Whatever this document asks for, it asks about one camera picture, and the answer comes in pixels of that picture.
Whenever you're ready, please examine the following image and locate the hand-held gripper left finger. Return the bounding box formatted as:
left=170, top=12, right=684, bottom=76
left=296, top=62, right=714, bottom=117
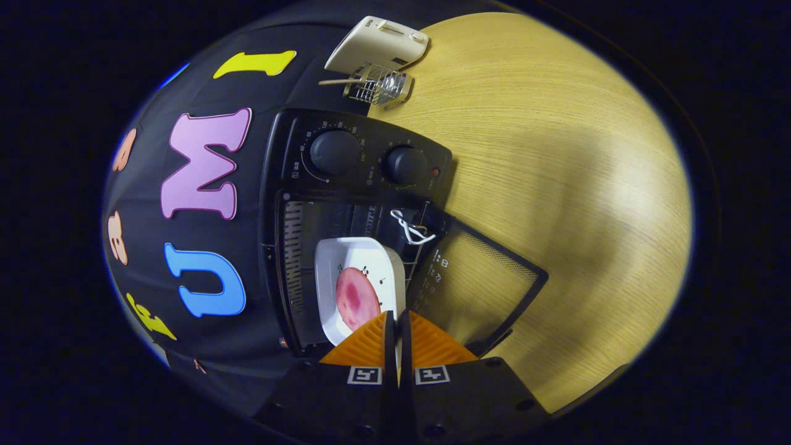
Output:
left=253, top=311, right=399, bottom=445

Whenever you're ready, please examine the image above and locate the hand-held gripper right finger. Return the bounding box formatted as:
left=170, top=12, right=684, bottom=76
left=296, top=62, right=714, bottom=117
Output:
left=399, top=309, right=551, bottom=445

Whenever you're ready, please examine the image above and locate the pink ham slice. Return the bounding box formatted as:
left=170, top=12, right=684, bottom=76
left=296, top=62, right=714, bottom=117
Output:
left=336, top=267, right=382, bottom=331

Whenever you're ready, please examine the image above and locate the white square plate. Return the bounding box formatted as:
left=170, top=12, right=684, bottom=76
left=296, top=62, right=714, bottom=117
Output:
left=315, top=237, right=407, bottom=347

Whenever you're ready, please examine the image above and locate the black toaster oven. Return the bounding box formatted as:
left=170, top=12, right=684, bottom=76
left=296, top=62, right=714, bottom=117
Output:
left=258, top=108, right=549, bottom=360

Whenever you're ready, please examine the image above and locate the white bread toaster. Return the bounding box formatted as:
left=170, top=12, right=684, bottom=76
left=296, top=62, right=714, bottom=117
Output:
left=324, top=15, right=430, bottom=75

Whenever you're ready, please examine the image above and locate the black backdrop cloth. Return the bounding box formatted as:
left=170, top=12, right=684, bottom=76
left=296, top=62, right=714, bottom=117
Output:
left=102, top=0, right=384, bottom=421

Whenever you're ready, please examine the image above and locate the white string tie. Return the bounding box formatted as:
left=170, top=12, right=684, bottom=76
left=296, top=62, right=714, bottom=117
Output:
left=391, top=209, right=437, bottom=245

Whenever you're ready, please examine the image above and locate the metal wire holder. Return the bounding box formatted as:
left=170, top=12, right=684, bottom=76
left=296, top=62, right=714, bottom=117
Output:
left=343, top=62, right=413, bottom=106

